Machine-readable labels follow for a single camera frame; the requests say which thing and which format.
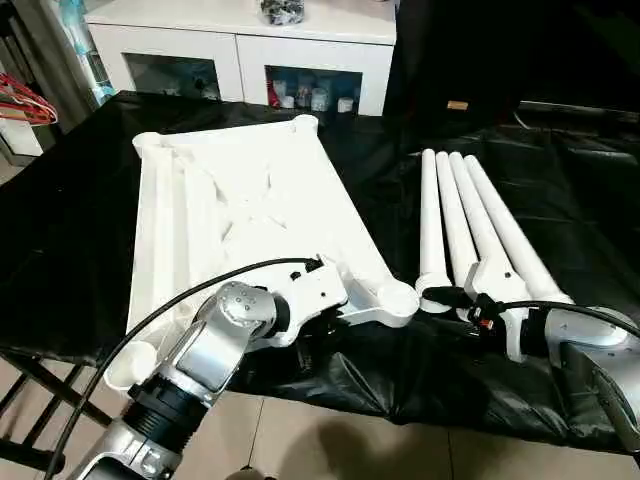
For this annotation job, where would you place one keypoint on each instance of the white plastic table leg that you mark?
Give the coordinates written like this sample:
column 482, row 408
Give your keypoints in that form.
column 478, row 220
column 510, row 230
column 452, row 220
column 430, row 220

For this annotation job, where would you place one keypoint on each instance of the white plastic table top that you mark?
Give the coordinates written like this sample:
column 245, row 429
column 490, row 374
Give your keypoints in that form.
column 250, row 200

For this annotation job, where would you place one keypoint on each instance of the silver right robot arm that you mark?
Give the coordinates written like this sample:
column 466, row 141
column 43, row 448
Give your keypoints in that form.
column 590, row 345

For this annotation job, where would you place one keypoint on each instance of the black robot left foot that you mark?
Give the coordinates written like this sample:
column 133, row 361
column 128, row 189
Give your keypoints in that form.
column 250, row 475

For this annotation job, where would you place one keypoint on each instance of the large black furniture piece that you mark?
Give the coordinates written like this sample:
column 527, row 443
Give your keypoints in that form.
column 500, row 50

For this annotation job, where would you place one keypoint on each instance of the black mat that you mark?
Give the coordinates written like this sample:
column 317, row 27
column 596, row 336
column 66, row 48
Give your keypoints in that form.
column 60, row 220

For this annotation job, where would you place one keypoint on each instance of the white cabinet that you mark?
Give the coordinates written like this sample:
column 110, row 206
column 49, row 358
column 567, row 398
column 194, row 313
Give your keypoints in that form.
column 250, row 45

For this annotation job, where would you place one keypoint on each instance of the dark glass bowl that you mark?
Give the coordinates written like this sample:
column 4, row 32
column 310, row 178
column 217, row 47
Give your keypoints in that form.
column 282, row 12

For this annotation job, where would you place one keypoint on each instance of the red clothes hanger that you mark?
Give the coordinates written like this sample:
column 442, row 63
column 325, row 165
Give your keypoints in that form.
column 30, row 105

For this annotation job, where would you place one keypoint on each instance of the pale blue translucent object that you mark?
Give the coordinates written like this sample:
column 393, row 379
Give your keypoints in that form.
column 85, row 50

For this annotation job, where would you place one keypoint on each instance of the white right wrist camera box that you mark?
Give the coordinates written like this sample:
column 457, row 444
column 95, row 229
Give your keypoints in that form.
column 515, row 335

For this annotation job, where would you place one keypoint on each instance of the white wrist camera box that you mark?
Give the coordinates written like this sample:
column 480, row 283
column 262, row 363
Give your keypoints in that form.
column 310, row 295
column 515, row 335

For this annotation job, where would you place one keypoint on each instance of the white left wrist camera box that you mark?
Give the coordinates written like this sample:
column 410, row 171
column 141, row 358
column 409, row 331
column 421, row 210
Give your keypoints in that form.
column 310, row 295

